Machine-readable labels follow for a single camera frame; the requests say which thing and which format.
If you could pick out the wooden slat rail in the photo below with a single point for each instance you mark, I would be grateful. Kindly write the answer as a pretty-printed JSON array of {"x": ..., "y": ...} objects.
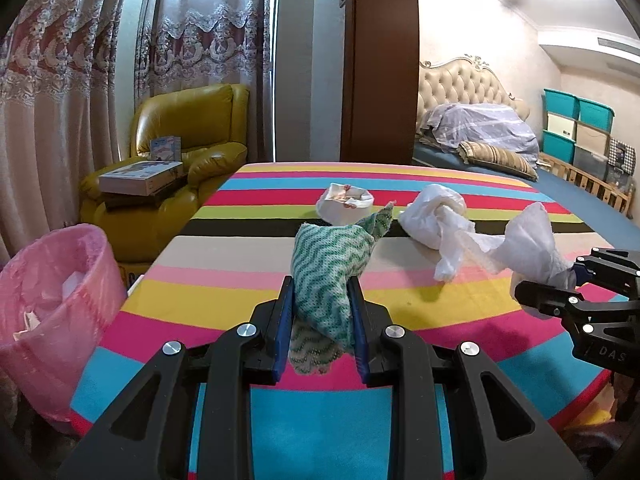
[{"x": 605, "y": 192}]

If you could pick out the small blue picture box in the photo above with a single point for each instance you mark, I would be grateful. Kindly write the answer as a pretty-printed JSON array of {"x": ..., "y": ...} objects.
[{"x": 166, "y": 149}]

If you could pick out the green wavy cloth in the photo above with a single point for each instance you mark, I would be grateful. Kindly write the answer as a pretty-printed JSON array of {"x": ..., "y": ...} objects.
[{"x": 324, "y": 259}]

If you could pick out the striped brown pillow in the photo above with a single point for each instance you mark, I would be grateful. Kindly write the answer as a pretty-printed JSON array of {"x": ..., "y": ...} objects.
[{"x": 499, "y": 159}]

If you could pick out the pink lace curtain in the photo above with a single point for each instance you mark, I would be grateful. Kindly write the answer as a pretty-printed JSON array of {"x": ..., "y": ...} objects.
[
  {"x": 185, "y": 44},
  {"x": 58, "y": 122}
]

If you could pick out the pink lace curtain left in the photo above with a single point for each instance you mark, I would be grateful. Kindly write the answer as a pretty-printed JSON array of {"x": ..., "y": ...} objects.
[{"x": 58, "y": 122}]

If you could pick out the pink lined trash bin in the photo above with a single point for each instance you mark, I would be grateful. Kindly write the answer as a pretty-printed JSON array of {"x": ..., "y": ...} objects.
[{"x": 47, "y": 363}]

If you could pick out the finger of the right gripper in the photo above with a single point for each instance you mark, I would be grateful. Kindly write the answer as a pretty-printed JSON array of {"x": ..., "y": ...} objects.
[
  {"x": 607, "y": 265},
  {"x": 545, "y": 301}
]

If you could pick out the white tissue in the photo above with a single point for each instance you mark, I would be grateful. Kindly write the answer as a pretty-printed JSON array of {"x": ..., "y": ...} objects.
[{"x": 527, "y": 248}]

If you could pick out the brown wooden door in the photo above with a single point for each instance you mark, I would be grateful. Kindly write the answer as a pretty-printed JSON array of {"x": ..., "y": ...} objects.
[{"x": 380, "y": 80}]

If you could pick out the white plastic bag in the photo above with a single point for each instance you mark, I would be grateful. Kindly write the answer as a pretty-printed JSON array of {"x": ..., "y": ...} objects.
[{"x": 433, "y": 220}]

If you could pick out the yellow leather armchair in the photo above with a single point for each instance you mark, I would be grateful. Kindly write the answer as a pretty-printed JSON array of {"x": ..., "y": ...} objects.
[{"x": 211, "y": 123}]

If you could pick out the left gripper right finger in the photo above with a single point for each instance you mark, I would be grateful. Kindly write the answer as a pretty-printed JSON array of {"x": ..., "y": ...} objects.
[{"x": 495, "y": 432}]

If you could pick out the small white paper bowl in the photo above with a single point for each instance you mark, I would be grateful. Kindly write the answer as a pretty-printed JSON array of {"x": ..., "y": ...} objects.
[{"x": 344, "y": 204}]

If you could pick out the teal storage boxes stack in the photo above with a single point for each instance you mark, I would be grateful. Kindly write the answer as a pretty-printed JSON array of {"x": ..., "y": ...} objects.
[{"x": 578, "y": 131}]

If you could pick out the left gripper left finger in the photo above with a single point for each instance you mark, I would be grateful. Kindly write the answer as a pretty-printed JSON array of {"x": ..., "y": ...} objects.
[{"x": 184, "y": 414}]

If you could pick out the grey striped duvet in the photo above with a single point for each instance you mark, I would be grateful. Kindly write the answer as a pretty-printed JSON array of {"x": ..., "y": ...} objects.
[{"x": 498, "y": 125}]

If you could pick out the pink lace curtain back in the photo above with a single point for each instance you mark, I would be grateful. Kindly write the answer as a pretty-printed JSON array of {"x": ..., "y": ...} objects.
[{"x": 185, "y": 44}]

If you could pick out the tufted beige headboard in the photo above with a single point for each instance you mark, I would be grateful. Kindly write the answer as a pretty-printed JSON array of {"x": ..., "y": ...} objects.
[{"x": 466, "y": 80}]

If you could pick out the striped colourful table cloth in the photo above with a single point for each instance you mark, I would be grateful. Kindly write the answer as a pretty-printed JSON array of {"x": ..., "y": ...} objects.
[{"x": 236, "y": 251}]

